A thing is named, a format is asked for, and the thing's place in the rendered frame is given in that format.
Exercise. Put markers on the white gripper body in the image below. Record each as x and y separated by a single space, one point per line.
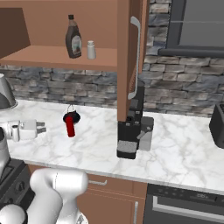
28 129

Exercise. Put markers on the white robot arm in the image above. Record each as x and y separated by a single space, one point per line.
58 189

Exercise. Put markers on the dark brown cabinet door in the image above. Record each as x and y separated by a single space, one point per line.
13 30

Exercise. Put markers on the grey metal pot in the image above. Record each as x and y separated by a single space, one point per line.
5 93

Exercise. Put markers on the black stove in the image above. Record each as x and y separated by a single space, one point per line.
14 178

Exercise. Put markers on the black stove knob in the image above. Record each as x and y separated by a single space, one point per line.
21 185

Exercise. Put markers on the black and grey coffee machine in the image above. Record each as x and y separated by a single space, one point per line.
130 137

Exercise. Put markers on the white shaker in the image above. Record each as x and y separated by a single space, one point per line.
91 51

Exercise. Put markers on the brown syrup bottle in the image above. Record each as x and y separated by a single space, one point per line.
73 39

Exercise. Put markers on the brown drawer front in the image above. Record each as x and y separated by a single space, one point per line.
122 185

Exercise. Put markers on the brown base cupboard door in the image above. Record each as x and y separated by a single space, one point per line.
110 208

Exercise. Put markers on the black dishwasher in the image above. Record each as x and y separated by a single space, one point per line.
186 205

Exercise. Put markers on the black toaster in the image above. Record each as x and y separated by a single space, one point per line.
218 127

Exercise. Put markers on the dark grey framed window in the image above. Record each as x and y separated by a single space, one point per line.
201 26

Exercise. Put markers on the brown wooden wall cabinet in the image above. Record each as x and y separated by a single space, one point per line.
58 26

